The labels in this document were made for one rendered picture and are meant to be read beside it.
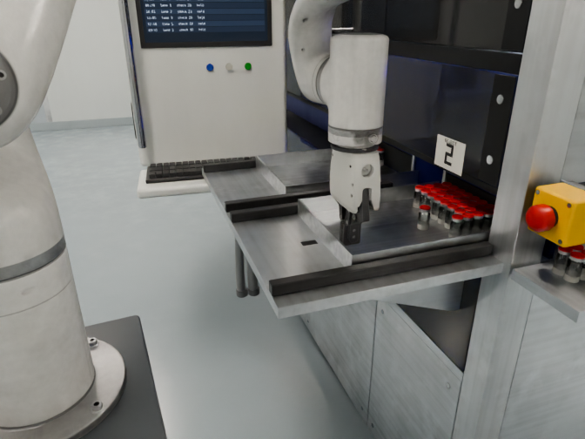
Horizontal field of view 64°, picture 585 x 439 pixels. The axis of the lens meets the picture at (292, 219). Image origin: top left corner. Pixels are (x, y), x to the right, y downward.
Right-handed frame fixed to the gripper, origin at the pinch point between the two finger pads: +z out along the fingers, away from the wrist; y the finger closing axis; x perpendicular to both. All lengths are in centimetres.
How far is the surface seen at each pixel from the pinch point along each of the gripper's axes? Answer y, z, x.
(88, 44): 544, 0, 66
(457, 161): 4.2, -8.9, -23.5
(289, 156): 54, 2, -7
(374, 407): 25, 72, -23
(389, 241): 2.0, 4.3, -9.1
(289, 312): -11.0, 5.6, 14.7
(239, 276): 98, 64, 0
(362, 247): 1.5, 4.3, -3.3
